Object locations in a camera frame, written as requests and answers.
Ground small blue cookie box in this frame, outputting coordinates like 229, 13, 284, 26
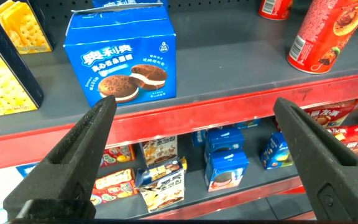
204, 126, 246, 156
204, 148, 250, 193
259, 132, 295, 170
236, 118, 262, 130
191, 129, 208, 147

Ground grey shop shelf red edges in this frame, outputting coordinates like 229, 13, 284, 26
0, 0, 358, 221

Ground navy yellow cracker box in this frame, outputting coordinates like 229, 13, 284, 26
0, 13, 45, 120
0, 0, 57, 55

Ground white blue cake box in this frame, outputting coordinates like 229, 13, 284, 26
139, 135, 179, 167
139, 170, 186, 213
134, 157, 187, 189

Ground large blue cookie box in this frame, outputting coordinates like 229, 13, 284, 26
91, 0, 170, 9
63, 3, 178, 108

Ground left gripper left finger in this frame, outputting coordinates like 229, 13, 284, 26
3, 95, 118, 220

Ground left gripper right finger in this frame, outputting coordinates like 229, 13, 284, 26
273, 96, 358, 221

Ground red cookie can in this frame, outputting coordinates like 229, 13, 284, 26
286, 0, 358, 75
257, 0, 294, 21

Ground red yellow snack box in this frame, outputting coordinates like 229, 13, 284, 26
99, 144, 137, 169
89, 168, 139, 207

